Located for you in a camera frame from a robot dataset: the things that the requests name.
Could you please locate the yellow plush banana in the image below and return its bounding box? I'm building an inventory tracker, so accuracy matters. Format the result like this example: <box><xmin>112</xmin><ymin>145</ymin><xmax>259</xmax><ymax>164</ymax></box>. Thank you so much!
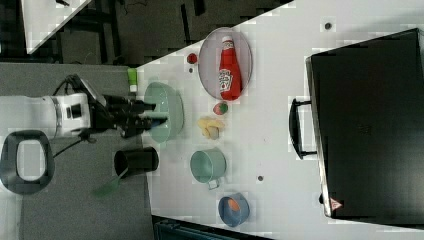
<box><xmin>197</xmin><ymin>117</ymin><xmax>225</xmax><ymax>140</ymax></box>

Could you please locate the dark grey seat ring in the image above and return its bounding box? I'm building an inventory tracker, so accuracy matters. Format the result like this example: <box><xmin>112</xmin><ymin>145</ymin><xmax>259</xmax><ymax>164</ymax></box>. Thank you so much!
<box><xmin>0</xmin><ymin>130</ymin><xmax>56</xmax><ymax>196</ymax></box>

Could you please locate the plush strawberry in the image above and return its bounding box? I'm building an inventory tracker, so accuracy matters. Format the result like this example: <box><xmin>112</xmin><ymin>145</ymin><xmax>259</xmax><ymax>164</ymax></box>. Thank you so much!
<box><xmin>213</xmin><ymin>102</ymin><xmax>228</xmax><ymax>115</ymax></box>

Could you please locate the black toaster oven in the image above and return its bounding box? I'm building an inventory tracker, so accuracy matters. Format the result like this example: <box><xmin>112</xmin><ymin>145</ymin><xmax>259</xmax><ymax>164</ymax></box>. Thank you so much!
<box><xmin>305</xmin><ymin>28</ymin><xmax>424</xmax><ymax>229</ymax></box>

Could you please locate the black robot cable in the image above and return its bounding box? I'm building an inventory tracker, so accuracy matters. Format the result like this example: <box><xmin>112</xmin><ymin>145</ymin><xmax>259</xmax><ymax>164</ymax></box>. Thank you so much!
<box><xmin>52</xmin><ymin>73</ymin><xmax>98</xmax><ymax>159</ymax></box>

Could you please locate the green spatula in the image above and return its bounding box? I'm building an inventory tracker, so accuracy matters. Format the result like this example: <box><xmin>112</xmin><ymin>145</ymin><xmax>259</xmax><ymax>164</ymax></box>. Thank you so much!
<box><xmin>92</xmin><ymin>169</ymin><xmax>128</xmax><ymax>198</ymax></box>

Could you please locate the red plush ketchup bottle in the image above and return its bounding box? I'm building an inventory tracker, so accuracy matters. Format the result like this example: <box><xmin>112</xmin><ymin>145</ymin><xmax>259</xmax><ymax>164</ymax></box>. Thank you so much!
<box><xmin>218</xmin><ymin>36</ymin><xmax>242</xmax><ymax>101</ymax></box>

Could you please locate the blue bowl with orange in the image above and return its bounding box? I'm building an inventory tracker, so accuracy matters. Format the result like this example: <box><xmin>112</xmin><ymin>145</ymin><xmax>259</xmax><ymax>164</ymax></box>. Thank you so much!
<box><xmin>218</xmin><ymin>193</ymin><xmax>250</xmax><ymax>227</ymax></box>

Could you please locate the green and white bottle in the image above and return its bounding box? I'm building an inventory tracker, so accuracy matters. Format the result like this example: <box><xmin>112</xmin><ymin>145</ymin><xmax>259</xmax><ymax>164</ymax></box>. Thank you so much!
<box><xmin>127</xmin><ymin>68</ymin><xmax>138</xmax><ymax>93</ymax></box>

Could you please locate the grey round plate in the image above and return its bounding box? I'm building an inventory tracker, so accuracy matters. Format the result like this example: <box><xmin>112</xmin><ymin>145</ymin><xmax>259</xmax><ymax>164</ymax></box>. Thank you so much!
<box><xmin>198</xmin><ymin>28</ymin><xmax>252</xmax><ymax>101</ymax></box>

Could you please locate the small red plush tomato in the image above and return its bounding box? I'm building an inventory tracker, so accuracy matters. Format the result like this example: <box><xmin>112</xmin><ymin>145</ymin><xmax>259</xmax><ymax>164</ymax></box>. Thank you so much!
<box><xmin>187</xmin><ymin>53</ymin><xmax>198</xmax><ymax>64</ymax></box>

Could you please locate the black cylindrical holder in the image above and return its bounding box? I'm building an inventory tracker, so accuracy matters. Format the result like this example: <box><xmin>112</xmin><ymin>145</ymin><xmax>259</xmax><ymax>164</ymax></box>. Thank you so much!
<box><xmin>114</xmin><ymin>147</ymin><xmax>159</xmax><ymax>178</ymax></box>

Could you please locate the green plastic colander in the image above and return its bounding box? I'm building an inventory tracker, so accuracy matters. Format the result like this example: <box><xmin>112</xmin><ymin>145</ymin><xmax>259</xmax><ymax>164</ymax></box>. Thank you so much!
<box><xmin>144</xmin><ymin>82</ymin><xmax>184</xmax><ymax>143</ymax></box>

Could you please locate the green metal mug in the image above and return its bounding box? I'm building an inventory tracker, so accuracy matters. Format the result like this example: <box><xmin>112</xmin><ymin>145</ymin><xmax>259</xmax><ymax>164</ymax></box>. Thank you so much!
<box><xmin>190</xmin><ymin>148</ymin><xmax>227</xmax><ymax>190</ymax></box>

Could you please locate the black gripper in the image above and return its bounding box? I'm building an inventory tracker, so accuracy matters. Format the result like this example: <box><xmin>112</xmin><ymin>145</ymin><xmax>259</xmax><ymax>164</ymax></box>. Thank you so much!
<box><xmin>87</xmin><ymin>95</ymin><xmax>166</xmax><ymax>138</ymax></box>

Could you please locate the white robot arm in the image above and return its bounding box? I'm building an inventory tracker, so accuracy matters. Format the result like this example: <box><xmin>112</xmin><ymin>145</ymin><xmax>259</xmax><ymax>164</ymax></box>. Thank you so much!
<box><xmin>0</xmin><ymin>93</ymin><xmax>167</xmax><ymax>139</ymax></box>

